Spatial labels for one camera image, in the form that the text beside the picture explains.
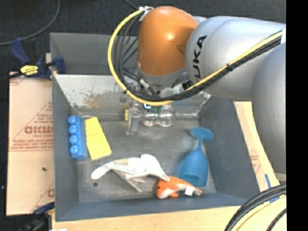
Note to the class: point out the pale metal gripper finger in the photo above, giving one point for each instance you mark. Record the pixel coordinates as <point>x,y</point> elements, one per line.
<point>131,126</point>
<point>137,119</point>

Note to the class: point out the clear glass bottle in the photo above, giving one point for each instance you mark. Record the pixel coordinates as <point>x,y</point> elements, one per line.
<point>158,118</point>

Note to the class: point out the grey metal bin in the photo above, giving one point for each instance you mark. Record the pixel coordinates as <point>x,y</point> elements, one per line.
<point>149,143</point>

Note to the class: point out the yellow sponge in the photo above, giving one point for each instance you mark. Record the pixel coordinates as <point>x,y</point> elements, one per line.
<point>97,138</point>

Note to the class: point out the white cloth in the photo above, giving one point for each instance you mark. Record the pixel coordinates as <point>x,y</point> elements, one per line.
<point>142,167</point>

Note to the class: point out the blue studded toy block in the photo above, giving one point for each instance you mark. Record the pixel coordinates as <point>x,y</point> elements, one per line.
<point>77,138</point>

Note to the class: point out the blue plastic goblet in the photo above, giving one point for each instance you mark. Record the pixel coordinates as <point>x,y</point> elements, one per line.
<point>195,165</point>

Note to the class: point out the orange toy fox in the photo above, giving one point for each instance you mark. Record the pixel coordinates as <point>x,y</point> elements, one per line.
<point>172,188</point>

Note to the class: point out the brown cardboard board red print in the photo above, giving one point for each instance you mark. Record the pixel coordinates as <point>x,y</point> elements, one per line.
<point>29,153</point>

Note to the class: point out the black cylinder on white bracket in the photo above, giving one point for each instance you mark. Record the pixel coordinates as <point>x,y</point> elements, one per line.
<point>184,84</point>

